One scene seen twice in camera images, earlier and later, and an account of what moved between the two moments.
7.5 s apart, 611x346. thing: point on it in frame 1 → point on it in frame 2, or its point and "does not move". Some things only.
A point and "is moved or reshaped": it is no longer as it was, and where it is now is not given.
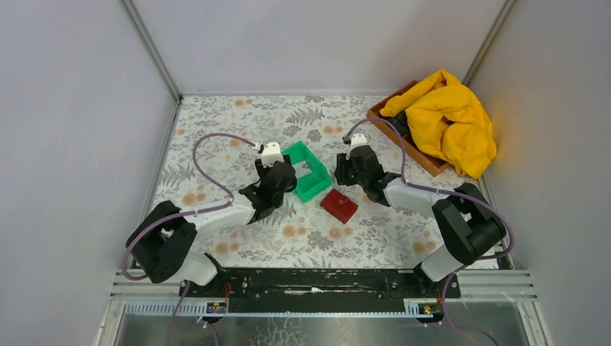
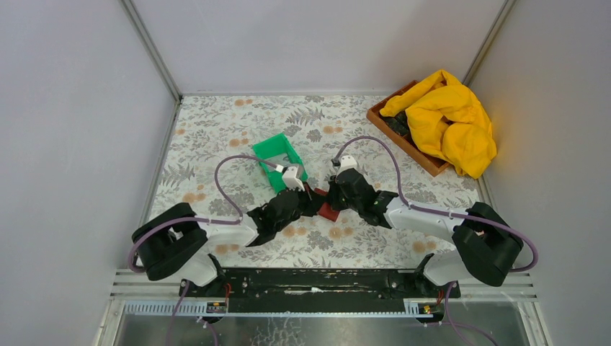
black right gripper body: (346, 174) → (339, 201)
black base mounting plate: (321, 290) does not move
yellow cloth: (449, 119) does not move
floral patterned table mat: (292, 182) does not move
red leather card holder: (339, 205) is moved or reshaped
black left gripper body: (261, 171) → (304, 207)
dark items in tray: (400, 122) does not move
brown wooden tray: (430, 162) does not move
